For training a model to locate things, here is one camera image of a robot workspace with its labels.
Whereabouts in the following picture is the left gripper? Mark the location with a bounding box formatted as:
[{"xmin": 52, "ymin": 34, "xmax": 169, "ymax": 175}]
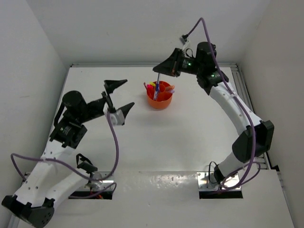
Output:
[{"xmin": 78, "ymin": 79, "xmax": 134, "ymax": 122}]

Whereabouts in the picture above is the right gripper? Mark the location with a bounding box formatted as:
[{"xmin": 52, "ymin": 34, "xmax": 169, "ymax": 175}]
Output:
[{"xmin": 153, "ymin": 48, "xmax": 202, "ymax": 77}]

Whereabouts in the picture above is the blue pen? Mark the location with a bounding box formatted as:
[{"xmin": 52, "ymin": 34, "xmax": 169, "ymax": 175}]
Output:
[{"xmin": 153, "ymin": 73, "xmax": 160, "ymax": 101}]

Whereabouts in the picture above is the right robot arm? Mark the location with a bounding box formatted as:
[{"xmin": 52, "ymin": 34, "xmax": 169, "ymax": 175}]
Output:
[{"xmin": 153, "ymin": 42, "xmax": 274, "ymax": 184}]

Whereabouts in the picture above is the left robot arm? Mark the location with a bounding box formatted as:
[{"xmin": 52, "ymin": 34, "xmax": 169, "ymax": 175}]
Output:
[{"xmin": 1, "ymin": 80, "xmax": 133, "ymax": 228}]

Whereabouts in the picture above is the orange round container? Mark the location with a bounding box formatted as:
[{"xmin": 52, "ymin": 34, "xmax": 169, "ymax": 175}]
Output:
[{"xmin": 146, "ymin": 81, "xmax": 173, "ymax": 110}]

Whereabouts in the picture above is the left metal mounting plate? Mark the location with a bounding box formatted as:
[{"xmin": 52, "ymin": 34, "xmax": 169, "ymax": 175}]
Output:
[{"xmin": 78, "ymin": 171, "xmax": 114, "ymax": 192}]

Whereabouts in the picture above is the metal mounting plate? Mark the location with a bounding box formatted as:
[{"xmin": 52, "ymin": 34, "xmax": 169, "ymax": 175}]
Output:
[
  {"xmin": 78, "ymin": 171, "xmax": 114, "ymax": 192},
  {"xmin": 197, "ymin": 171, "xmax": 239, "ymax": 192}
]

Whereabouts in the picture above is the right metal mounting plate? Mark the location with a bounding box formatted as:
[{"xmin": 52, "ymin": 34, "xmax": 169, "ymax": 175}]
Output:
[{"xmin": 197, "ymin": 171, "xmax": 239, "ymax": 192}]

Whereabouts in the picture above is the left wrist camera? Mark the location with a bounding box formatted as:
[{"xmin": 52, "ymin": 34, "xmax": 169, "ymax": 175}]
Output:
[{"xmin": 106, "ymin": 109, "xmax": 125, "ymax": 126}]

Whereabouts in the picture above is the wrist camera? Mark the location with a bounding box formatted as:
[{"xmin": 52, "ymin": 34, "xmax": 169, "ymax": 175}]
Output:
[
  {"xmin": 180, "ymin": 34, "xmax": 190, "ymax": 51},
  {"xmin": 106, "ymin": 109, "xmax": 125, "ymax": 126}
]

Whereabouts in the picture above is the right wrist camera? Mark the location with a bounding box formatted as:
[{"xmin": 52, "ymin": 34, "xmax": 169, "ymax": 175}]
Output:
[{"xmin": 180, "ymin": 34, "xmax": 190, "ymax": 51}]

